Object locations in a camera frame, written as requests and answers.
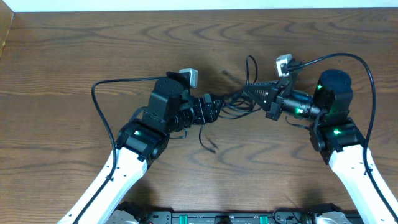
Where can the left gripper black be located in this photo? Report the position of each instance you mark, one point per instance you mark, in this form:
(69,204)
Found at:
(212,114)

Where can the wooden side panel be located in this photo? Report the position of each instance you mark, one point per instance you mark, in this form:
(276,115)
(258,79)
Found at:
(6,19)

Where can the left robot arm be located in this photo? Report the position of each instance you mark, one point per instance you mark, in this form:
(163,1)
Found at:
(171,108)

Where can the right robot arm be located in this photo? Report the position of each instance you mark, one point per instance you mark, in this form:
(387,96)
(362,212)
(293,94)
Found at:
(334,135)

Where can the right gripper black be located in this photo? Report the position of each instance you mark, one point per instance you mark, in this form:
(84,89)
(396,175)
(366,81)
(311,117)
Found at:
(276,106)

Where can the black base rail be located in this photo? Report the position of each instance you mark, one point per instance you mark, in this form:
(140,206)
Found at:
(279,216)

